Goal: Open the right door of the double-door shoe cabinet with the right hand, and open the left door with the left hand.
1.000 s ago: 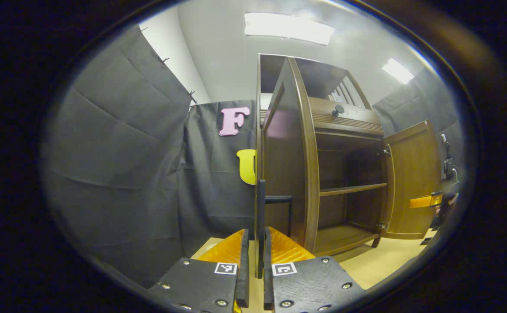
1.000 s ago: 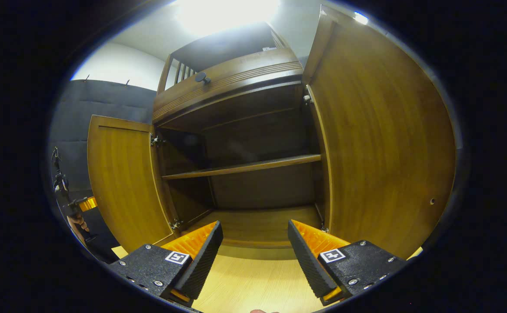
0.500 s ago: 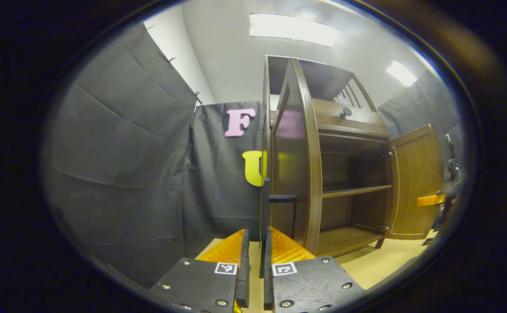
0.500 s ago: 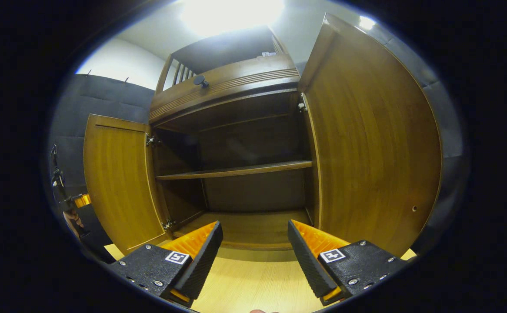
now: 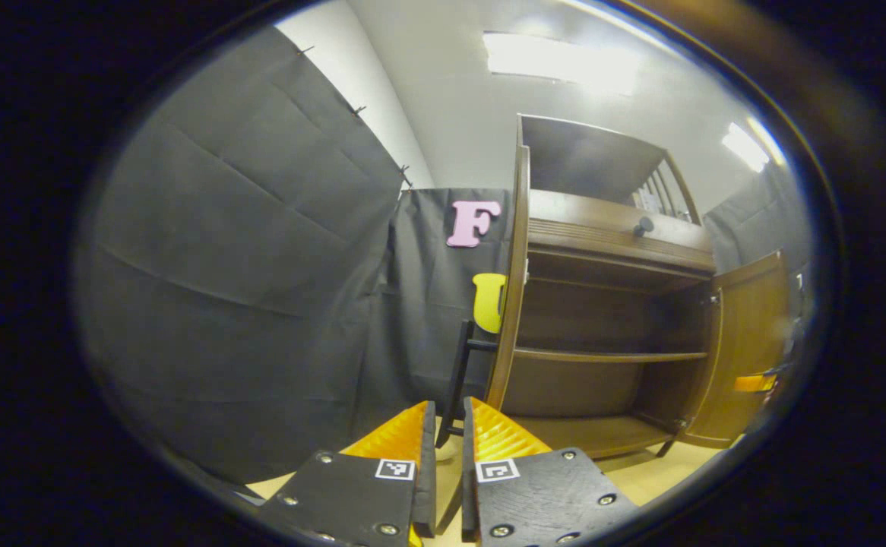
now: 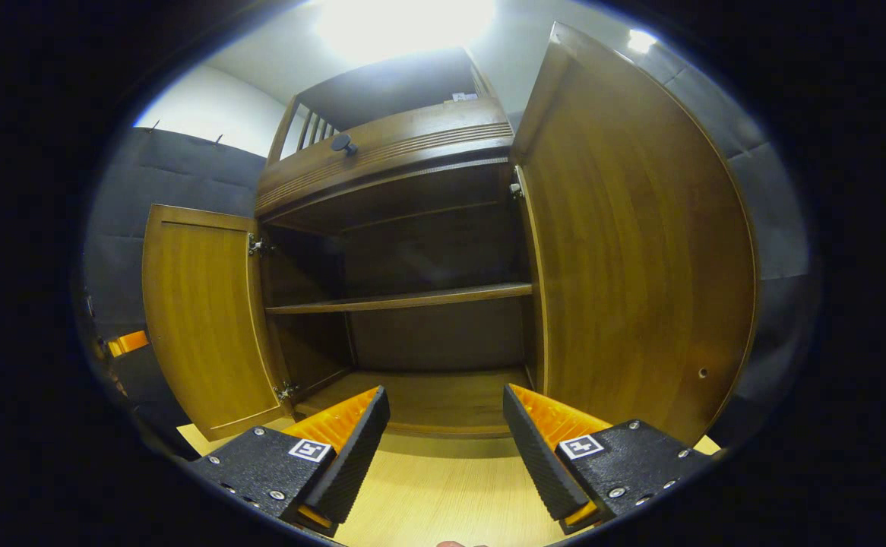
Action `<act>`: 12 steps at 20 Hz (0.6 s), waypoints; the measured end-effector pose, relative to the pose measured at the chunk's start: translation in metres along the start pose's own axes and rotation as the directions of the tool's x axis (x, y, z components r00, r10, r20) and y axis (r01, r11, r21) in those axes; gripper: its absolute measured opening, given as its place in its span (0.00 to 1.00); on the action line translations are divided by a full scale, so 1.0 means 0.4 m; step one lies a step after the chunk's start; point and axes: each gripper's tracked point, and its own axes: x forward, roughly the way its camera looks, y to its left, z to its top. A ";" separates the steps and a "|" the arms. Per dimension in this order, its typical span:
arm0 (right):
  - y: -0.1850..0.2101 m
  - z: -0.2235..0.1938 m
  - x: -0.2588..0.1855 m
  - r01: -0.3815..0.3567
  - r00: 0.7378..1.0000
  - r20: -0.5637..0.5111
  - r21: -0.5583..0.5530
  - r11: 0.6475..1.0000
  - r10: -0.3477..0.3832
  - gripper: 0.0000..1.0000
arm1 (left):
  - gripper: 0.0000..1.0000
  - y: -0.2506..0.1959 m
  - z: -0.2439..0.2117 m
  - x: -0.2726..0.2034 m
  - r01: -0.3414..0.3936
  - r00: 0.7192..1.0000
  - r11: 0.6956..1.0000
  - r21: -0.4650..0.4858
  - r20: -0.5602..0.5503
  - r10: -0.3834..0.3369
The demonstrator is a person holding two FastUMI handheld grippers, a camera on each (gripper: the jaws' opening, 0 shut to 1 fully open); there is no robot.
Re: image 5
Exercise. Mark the white printed booklets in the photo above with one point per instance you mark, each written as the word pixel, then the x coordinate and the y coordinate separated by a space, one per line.
pixel 650 200

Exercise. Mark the black round knob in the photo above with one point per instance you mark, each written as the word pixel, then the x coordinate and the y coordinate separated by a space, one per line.
pixel 643 226

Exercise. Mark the small ceiling light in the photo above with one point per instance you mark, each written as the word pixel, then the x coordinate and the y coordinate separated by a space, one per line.
pixel 745 147

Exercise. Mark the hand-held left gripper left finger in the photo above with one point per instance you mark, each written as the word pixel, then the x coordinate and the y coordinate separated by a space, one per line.
pixel 428 486

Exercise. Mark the wooden inner shelf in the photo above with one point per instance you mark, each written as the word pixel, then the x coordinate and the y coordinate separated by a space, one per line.
pixel 610 355

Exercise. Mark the black backdrop cloth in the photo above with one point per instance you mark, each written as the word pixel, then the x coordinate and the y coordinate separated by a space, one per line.
pixel 245 289

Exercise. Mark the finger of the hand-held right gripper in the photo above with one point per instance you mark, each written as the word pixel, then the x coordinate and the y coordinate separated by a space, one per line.
pixel 756 382

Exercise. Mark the wooden shoe cabinet door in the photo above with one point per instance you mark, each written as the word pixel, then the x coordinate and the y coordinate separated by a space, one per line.
pixel 515 266
pixel 747 334

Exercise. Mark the large rectangular ceiling light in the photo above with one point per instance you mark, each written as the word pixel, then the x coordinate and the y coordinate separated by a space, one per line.
pixel 561 61

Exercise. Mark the wooden double-door shoe cabinet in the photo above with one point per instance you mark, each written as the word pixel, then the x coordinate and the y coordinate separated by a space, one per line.
pixel 602 228

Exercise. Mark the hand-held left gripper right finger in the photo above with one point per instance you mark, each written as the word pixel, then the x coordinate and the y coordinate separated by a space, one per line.
pixel 468 486

